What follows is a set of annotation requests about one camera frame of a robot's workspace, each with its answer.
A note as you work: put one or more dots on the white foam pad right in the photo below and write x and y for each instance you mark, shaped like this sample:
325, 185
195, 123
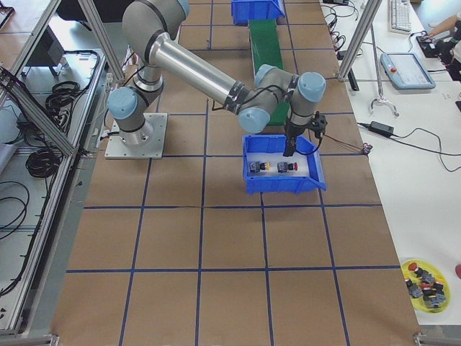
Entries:
304, 169

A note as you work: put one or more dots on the blue bin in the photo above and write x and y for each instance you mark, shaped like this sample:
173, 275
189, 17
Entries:
276, 144
243, 11

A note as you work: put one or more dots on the red push button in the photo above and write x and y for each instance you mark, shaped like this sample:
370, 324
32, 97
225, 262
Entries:
285, 167

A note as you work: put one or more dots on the aluminium frame post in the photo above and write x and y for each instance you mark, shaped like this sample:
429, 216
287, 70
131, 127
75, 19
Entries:
364, 23

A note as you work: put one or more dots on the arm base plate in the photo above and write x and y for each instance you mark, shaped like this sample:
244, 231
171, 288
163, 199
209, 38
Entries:
148, 142

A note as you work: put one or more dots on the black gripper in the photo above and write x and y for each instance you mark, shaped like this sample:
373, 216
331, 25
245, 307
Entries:
292, 132

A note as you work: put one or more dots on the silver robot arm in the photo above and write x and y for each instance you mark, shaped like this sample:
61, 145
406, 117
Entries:
151, 28

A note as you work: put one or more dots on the blue left bin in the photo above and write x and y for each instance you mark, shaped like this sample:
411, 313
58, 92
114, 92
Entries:
243, 11

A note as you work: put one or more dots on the teach pendant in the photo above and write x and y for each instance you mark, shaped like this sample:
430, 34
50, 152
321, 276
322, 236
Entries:
406, 71

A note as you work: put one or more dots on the yellow push button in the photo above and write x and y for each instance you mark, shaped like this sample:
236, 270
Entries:
257, 166

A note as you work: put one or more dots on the blue right bin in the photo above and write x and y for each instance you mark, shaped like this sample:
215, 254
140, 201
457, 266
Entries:
276, 144

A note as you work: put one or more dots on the metal reacher grabber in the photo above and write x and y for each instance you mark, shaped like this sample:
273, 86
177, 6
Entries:
380, 100

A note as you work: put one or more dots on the white keyboard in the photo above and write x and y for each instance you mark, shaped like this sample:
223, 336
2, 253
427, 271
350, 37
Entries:
399, 20

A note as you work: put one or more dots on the black power adapter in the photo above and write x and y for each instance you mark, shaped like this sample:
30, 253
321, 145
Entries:
381, 129

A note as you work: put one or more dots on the yellow bowl of buttons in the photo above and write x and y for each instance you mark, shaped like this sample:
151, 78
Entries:
427, 287

